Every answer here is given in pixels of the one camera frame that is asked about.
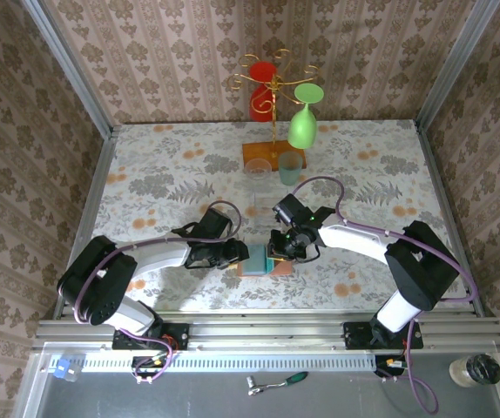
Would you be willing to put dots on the floral patterned table cover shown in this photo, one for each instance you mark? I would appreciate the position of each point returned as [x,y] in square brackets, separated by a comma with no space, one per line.
[167,148]

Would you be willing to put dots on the aluminium front rail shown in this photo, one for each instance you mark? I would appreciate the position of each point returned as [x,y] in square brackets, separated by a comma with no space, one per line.
[254,326]

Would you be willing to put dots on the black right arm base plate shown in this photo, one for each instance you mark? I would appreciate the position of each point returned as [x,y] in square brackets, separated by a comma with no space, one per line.
[354,335]

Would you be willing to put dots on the aluminium corner post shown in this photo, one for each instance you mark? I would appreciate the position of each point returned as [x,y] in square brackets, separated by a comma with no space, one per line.
[454,65]
[71,65]

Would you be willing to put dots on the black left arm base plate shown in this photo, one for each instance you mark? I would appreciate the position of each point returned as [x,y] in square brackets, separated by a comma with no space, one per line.
[176,335]

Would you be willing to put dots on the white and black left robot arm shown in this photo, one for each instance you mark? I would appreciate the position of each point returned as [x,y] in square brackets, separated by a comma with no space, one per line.
[163,257]

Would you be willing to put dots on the blue and clear plastic connector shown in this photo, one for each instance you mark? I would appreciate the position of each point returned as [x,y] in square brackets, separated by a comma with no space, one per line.
[62,366]

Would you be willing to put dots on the black power connector block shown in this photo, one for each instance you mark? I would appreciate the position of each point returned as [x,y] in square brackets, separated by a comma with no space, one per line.
[145,363]
[389,363]

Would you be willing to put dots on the silver socket adapter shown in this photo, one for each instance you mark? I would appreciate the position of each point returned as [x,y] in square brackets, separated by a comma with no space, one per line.
[254,385]

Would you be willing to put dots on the red wine glass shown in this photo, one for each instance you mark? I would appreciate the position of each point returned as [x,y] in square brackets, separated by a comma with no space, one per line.
[262,72]

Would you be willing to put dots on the teal frosted tumbler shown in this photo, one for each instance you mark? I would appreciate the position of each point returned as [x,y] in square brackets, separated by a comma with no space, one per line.
[289,170]

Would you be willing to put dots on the green wine glass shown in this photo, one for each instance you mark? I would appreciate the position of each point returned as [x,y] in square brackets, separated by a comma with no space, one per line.
[302,128]

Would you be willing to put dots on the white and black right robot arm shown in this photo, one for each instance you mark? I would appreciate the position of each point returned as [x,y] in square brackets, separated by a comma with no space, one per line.
[354,239]

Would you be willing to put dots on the clear glass cup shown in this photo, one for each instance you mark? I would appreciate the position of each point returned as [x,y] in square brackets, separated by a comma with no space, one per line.
[252,173]

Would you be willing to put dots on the orange tray with teal block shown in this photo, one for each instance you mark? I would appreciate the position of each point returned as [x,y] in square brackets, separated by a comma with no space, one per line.
[282,270]

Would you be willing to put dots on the aluminium side rail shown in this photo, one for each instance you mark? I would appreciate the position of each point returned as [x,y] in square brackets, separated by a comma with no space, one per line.
[97,183]
[437,183]

